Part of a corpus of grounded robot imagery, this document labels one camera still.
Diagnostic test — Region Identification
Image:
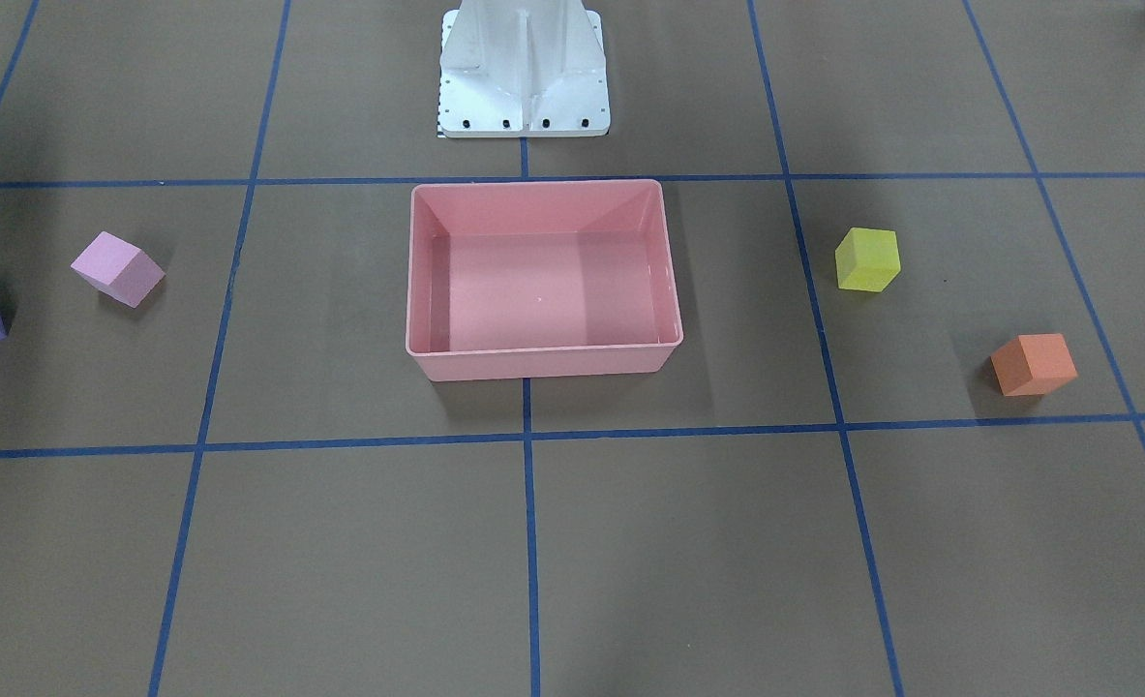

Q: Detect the orange foam block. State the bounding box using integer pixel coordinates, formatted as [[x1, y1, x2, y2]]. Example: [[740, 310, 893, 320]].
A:
[[989, 334, 1079, 397]]

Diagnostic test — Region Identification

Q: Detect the light pink foam block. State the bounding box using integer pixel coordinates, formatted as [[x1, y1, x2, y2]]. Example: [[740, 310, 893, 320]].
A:
[[71, 232, 165, 309]]

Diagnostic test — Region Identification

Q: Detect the pink plastic bin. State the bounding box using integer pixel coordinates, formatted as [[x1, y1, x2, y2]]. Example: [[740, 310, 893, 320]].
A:
[[405, 179, 684, 382]]

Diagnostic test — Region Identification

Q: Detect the yellow-green foam block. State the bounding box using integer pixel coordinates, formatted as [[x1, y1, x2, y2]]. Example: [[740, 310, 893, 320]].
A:
[[834, 227, 901, 292]]

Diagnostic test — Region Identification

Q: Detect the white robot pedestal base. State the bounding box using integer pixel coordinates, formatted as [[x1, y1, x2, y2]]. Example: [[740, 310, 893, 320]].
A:
[[437, 1, 611, 138]]

